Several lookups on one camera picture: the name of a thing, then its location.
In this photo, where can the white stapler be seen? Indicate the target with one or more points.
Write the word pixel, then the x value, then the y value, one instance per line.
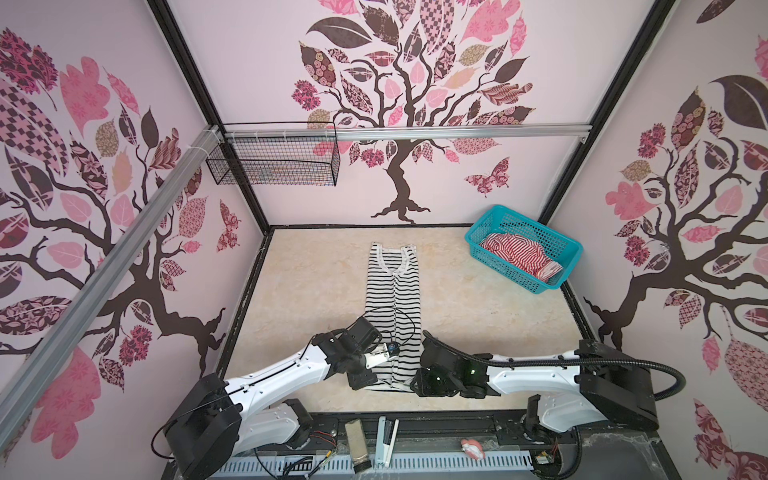
pixel 385 441

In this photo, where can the black white striped tank top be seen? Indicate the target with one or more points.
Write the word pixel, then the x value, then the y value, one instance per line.
pixel 393 306

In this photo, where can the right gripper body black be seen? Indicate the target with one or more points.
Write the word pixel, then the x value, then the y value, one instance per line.
pixel 427 385

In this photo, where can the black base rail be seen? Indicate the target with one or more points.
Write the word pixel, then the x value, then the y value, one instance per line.
pixel 506 427

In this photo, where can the black wire basket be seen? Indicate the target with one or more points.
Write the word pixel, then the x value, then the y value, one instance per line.
pixel 292 153

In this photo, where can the red white teeth toy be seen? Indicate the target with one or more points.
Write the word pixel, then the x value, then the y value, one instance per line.
pixel 473 449

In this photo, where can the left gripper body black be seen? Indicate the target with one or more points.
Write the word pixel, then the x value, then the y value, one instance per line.
pixel 358 376

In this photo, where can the aluminium rail left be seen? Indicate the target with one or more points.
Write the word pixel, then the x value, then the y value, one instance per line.
pixel 35 375

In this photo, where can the red white striped tank top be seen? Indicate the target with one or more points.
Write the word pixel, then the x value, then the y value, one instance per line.
pixel 522 253

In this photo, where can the teal plastic basket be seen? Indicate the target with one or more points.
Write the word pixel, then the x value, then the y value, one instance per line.
pixel 500 219

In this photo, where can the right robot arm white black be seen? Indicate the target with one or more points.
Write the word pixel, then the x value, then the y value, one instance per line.
pixel 592 384

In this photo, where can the aluminium rail back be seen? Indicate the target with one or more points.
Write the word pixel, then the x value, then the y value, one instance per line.
pixel 415 133

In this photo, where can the silver rectangular block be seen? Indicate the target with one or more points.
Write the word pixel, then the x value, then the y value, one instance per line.
pixel 357 446

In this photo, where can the aluminium rail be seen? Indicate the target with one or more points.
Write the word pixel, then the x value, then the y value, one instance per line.
pixel 415 133
pixel 35 375

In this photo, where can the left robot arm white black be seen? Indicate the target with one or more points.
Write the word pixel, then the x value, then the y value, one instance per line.
pixel 219 418

